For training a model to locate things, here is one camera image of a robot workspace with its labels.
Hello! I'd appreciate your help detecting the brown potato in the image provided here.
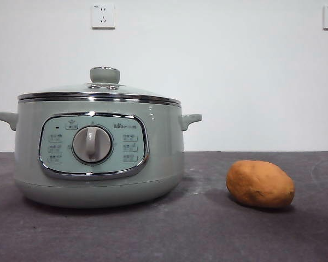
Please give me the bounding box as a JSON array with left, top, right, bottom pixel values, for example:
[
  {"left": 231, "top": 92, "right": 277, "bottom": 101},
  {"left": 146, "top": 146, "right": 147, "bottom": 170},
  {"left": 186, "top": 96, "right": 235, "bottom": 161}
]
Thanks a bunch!
[{"left": 225, "top": 160, "right": 295, "bottom": 209}]

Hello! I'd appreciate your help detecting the pale green electric cooking pot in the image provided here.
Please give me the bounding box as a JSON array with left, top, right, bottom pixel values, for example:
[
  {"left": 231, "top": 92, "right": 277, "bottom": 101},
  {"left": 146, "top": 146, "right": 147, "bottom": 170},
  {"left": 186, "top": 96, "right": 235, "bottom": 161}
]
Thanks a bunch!
[{"left": 0, "top": 98, "right": 203, "bottom": 210}]

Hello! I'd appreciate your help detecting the glass lid with green knob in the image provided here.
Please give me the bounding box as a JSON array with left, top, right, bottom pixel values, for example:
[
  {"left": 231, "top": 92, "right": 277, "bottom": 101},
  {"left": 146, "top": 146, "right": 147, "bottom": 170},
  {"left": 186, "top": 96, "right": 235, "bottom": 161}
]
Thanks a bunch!
[{"left": 17, "top": 66, "right": 181, "bottom": 106}]

